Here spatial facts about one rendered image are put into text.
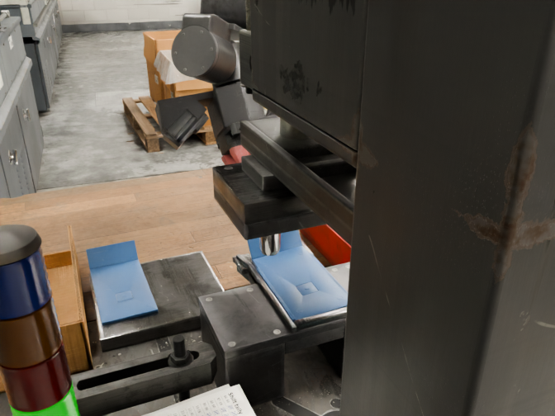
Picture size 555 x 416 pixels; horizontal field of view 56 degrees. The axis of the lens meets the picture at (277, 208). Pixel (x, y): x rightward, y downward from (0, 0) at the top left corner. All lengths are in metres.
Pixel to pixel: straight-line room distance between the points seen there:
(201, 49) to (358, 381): 0.41
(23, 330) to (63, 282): 0.50
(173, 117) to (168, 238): 0.31
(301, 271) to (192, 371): 0.18
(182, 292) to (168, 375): 0.22
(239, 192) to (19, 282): 0.23
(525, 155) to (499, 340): 0.08
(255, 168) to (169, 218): 0.51
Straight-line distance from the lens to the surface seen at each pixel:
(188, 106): 0.66
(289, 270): 0.64
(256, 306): 0.59
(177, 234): 0.93
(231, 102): 0.66
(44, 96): 5.23
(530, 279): 0.23
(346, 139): 0.29
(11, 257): 0.31
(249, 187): 0.49
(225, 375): 0.56
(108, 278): 0.79
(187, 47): 0.63
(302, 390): 0.62
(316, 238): 0.86
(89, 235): 0.96
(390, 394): 0.32
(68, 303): 0.79
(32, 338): 0.34
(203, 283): 0.75
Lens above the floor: 1.34
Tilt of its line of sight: 26 degrees down
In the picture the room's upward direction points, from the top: straight up
